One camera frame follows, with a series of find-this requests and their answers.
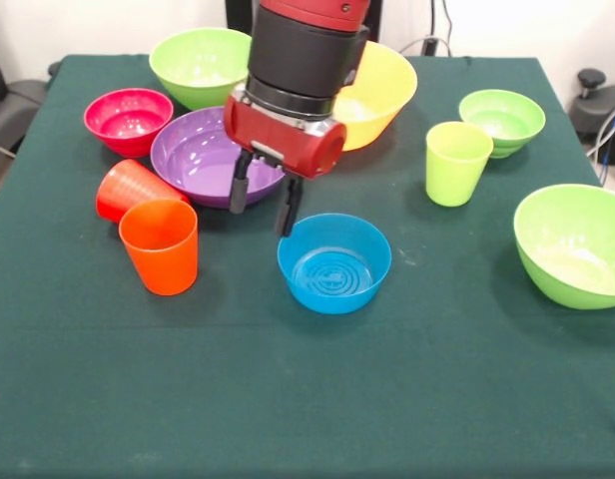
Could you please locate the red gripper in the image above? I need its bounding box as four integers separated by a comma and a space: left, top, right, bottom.
223, 84, 347, 239

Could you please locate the blue bowl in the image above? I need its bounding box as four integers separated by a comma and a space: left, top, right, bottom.
277, 213, 393, 315

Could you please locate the orange cup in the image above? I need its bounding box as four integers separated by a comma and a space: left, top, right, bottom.
118, 198, 200, 297

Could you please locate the red cup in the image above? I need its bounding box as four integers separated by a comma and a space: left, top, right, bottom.
95, 158, 192, 225

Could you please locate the purple bowl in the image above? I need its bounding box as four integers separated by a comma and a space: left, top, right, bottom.
150, 105, 288, 210

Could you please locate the pink bowl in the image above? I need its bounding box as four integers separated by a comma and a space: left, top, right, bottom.
83, 88, 175, 160

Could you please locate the large light green bowl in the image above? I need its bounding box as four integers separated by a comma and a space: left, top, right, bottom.
512, 183, 615, 311
148, 27, 253, 112

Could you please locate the large yellow bowl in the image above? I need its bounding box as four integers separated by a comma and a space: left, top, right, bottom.
331, 40, 418, 152

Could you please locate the dark green tablecloth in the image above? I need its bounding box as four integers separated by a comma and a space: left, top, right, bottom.
0, 53, 615, 479

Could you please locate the yellow-green cup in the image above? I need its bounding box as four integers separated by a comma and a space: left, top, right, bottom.
425, 121, 495, 208

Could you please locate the small green bowl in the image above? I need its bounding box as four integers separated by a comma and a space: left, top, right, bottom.
457, 89, 547, 160

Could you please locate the grey chair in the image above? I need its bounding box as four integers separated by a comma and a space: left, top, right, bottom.
0, 79, 48, 156

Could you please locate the black knobbed stand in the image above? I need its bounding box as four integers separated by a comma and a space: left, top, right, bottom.
571, 68, 615, 166

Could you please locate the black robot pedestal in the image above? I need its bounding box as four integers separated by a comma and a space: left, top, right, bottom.
226, 0, 383, 44

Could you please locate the blue cable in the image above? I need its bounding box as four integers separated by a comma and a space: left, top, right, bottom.
598, 117, 615, 187

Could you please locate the grey cable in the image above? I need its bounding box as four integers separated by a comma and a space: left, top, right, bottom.
585, 101, 615, 157

